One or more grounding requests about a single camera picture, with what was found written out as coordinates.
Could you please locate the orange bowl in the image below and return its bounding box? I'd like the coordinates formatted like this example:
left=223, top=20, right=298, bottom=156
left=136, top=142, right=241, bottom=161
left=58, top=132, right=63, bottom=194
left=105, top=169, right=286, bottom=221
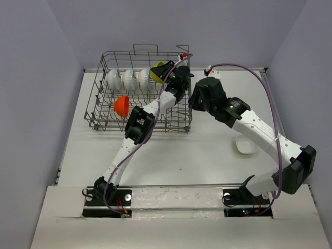
left=113, top=95, right=129, bottom=118

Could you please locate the grey wire dish rack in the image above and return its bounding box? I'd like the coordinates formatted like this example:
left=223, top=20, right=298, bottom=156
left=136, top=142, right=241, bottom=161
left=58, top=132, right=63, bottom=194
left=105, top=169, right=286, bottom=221
left=83, top=44, right=193, bottom=134

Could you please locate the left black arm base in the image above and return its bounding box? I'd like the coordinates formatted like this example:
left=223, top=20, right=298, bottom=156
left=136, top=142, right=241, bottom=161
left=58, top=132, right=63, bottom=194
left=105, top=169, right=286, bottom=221
left=81, top=177, right=132, bottom=218

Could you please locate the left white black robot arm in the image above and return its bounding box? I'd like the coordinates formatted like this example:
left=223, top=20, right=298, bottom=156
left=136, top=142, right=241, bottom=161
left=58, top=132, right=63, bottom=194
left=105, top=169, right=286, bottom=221
left=87, top=54, right=193, bottom=205

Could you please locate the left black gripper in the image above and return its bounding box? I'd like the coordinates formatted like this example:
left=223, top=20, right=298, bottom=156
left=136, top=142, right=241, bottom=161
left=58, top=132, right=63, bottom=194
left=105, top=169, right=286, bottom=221
left=150, top=61, right=176, bottom=84

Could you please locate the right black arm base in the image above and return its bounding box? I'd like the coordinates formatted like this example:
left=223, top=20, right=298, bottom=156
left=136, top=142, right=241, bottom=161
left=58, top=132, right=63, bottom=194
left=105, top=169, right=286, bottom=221
left=221, top=175, right=273, bottom=218

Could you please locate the white square bowl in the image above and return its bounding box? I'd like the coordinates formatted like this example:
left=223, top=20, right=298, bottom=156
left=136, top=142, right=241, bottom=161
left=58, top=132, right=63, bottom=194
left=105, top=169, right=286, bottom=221
left=235, top=134, right=258, bottom=155

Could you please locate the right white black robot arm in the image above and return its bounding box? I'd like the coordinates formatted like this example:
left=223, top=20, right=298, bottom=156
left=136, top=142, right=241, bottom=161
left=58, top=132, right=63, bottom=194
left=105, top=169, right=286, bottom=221
left=189, top=77, right=316, bottom=203

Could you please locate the lime green bowl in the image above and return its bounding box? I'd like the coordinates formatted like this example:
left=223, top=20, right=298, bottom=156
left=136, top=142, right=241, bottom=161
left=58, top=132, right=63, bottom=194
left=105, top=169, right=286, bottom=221
left=150, top=62, right=164, bottom=84

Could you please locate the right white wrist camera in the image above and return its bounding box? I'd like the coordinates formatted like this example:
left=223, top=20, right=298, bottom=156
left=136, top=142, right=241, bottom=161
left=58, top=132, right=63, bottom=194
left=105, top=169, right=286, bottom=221
left=204, top=66, right=221, bottom=80

